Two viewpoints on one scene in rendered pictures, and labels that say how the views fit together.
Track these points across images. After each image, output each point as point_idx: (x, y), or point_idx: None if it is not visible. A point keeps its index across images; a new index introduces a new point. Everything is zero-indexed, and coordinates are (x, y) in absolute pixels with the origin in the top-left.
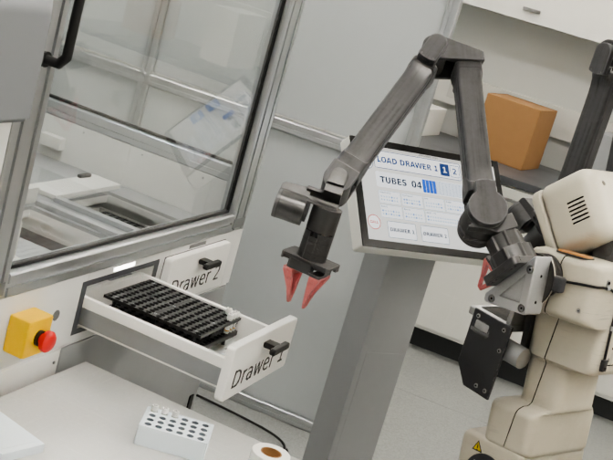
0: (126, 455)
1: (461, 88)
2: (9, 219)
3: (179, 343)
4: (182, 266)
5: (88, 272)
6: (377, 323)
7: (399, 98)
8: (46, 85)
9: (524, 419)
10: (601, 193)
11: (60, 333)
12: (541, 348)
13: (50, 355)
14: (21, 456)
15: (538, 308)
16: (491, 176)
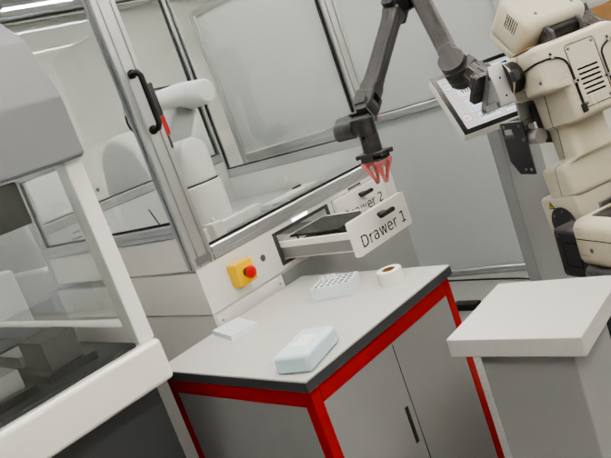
0: (306, 309)
1: (415, 5)
2: (188, 218)
3: (327, 238)
4: (346, 202)
5: (270, 227)
6: (516, 176)
7: (382, 34)
8: (165, 142)
9: (561, 172)
10: (517, 4)
11: (274, 266)
12: (547, 122)
13: (275, 280)
14: (245, 333)
15: (512, 97)
16: (450, 41)
